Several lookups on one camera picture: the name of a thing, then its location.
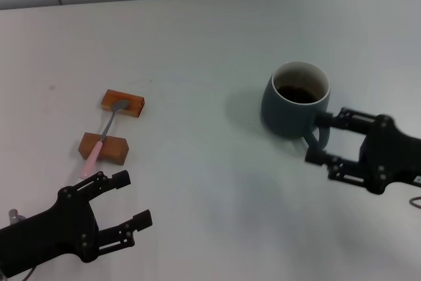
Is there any arched brown wooden block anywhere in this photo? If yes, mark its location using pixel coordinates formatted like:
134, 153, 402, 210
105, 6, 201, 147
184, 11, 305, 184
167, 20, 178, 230
78, 132, 129, 165

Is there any pink handled metal spoon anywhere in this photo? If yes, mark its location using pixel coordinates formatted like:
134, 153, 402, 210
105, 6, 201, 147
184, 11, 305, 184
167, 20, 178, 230
80, 99, 130, 178

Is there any grey ceramic mug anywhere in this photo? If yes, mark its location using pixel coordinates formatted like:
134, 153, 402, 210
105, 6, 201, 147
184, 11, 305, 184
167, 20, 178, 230
261, 60, 332, 152

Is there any dark coffee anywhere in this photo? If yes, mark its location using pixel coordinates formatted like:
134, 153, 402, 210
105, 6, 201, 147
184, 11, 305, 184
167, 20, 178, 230
276, 86, 322, 104

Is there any flat orange wooden block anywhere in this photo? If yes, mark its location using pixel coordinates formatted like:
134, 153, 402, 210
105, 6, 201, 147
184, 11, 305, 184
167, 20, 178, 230
99, 89, 145, 119

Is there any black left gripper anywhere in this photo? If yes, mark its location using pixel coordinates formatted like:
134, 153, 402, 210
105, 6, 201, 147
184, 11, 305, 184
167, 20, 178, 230
0, 169, 154, 278

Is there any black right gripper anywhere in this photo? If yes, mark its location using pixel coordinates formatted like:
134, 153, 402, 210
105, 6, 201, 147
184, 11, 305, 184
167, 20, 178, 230
305, 107, 421, 195

